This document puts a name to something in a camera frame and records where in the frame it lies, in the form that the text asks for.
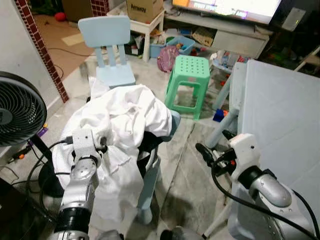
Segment white garment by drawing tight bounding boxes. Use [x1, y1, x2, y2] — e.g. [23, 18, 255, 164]
[51, 83, 174, 224]

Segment blue toy block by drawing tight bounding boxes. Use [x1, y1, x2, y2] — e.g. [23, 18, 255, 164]
[212, 109, 229, 124]

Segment grey folding table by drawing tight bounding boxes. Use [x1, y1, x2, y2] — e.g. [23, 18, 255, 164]
[202, 59, 320, 240]

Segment light blue plastic chair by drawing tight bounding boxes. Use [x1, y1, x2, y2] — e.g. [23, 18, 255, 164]
[134, 109, 182, 226]
[77, 15, 137, 90]

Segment green plastic stool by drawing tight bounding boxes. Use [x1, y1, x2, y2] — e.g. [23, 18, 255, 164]
[165, 55, 212, 121]

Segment grey right robot leg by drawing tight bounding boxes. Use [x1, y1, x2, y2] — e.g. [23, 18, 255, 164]
[160, 227, 206, 240]

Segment grey robot leg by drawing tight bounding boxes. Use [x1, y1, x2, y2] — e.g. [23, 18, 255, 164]
[97, 230, 124, 240]
[160, 227, 206, 240]

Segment black standing fan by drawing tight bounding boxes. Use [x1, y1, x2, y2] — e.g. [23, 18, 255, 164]
[0, 71, 67, 199]

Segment grey left robot leg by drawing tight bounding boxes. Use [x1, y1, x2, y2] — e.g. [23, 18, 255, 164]
[97, 230, 124, 240]

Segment grey television cabinet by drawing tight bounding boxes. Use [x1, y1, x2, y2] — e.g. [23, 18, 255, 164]
[165, 12, 275, 61]

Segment pink round bag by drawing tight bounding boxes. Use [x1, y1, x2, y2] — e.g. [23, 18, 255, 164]
[156, 46, 181, 74]

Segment blue plastic basket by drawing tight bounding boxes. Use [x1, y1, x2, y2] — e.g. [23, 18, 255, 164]
[165, 36, 197, 57]

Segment small white side table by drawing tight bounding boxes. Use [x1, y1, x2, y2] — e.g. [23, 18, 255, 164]
[127, 12, 166, 64]

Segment television with bright screen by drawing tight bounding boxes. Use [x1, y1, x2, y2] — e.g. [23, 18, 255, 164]
[171, 0, 284, 26]

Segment white flat device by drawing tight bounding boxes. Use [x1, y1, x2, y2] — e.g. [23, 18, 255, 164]
[281, 7, 307, 32]

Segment brown cardboard box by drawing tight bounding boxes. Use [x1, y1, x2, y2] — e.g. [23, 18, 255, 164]
[126, 0, 165, 25]

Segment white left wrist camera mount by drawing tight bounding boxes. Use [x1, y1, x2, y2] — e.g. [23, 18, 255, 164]
[71, 128, 104, 162]

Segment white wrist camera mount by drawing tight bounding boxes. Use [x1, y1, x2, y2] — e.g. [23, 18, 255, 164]
[228, 133, 262, 176]
[71, 128, 104, 162]

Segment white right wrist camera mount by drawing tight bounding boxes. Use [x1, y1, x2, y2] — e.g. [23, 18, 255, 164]
[228, 133, 262, 176]

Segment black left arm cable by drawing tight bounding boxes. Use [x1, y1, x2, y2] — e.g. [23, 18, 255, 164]
[25, 136, 76, 201]

